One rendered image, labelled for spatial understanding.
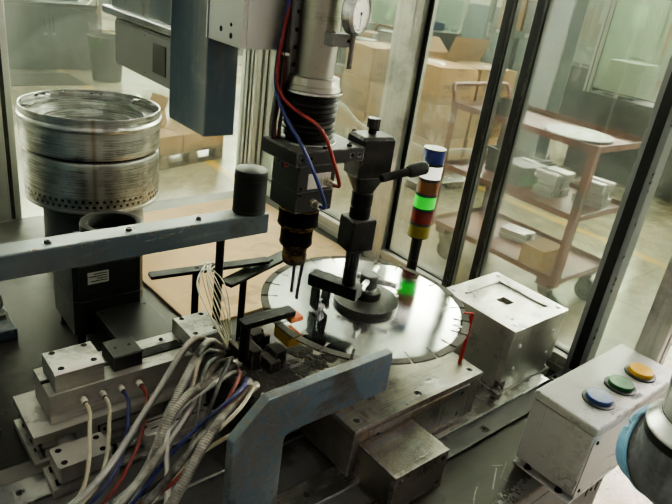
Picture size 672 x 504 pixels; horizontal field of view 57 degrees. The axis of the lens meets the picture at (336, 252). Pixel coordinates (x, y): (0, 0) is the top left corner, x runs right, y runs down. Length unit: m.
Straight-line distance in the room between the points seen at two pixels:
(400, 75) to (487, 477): 0.94
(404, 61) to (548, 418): 0.89
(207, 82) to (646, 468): 0.77
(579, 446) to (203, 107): 0.74
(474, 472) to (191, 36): 0.79
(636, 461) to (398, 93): 0.99
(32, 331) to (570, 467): 0.99
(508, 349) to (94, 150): 0.92
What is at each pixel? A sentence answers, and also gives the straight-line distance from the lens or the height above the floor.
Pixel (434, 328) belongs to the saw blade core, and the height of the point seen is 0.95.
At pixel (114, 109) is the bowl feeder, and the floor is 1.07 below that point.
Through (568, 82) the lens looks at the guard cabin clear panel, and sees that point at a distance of 1.31.
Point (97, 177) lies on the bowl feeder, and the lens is 1.42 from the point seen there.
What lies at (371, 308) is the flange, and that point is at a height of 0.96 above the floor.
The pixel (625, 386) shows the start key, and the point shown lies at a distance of 1.12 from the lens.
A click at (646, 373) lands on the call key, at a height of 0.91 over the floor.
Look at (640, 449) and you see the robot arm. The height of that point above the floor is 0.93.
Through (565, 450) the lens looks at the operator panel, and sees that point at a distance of 1.06.
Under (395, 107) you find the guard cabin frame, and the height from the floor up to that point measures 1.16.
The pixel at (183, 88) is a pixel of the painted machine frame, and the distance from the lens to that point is 0.94.
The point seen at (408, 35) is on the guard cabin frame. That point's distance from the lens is 1.55.
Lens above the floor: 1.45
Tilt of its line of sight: 24 degrees down
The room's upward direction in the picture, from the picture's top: 8 degrees clockwise
